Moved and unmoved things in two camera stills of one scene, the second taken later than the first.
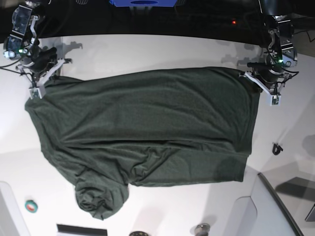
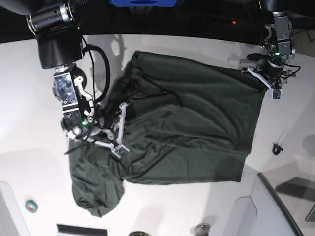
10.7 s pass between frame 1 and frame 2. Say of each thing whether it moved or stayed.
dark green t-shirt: moved
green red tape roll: stayed
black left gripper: moved
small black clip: stayed
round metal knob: stayed
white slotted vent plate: stayed
